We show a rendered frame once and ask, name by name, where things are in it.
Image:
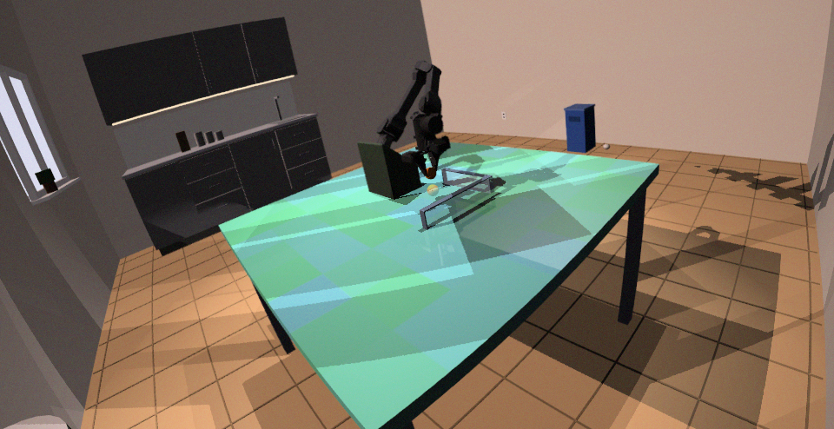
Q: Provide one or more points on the clear l-shaped low wall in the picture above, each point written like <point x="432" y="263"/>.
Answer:
<point x="453" y="206"/>

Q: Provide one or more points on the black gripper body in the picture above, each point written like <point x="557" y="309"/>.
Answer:
<point x="414" y="156"/>

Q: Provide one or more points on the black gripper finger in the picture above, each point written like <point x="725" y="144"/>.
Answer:
<point x="422" y="166"/>
<point x="434" y="159"/>

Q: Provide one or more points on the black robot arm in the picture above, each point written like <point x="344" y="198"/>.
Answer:
<point x="430" y="122"/>

